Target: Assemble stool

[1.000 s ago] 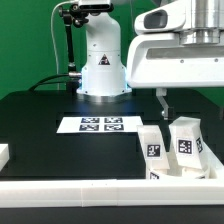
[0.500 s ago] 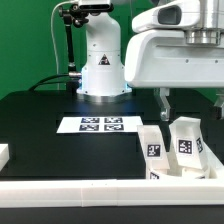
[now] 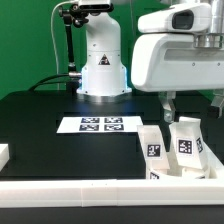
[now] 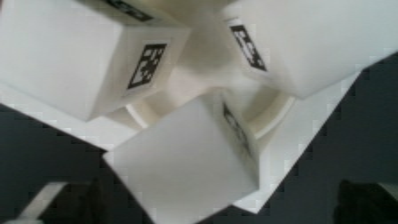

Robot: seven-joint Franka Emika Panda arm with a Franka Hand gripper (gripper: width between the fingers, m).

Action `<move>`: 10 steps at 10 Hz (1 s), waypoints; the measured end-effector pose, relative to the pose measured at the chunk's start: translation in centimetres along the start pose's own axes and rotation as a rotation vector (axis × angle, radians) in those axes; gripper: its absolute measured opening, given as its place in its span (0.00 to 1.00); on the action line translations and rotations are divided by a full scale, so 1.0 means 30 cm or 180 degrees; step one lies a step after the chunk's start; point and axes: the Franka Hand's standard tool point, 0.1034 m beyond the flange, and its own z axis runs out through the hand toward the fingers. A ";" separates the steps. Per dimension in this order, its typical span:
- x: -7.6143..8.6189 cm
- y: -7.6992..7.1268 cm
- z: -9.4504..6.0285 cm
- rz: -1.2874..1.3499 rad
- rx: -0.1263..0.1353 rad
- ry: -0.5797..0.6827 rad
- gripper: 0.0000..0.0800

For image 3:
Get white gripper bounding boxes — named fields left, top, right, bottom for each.
left=131, top=34, right=224, bottom=123

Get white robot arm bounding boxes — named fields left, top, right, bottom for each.
left=78, top=0, right=224, bottom=122

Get white sheet with tags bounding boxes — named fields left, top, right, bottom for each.
left=57, top=116, right=142, bottom=134

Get white block at left edge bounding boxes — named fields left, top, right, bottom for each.
left=0, top=144, right=9, bottom=171

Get white obstacle wall frame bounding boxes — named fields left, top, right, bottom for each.
left=0, top=156, right=224, bottom=209

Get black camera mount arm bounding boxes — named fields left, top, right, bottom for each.
left=59, top=4, right=88, bottom=95

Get black cables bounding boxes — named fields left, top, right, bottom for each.
left=28, top=73, right=81, bottom=92

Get white cable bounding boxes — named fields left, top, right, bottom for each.
left=50, top=0, right=79, bottom=91

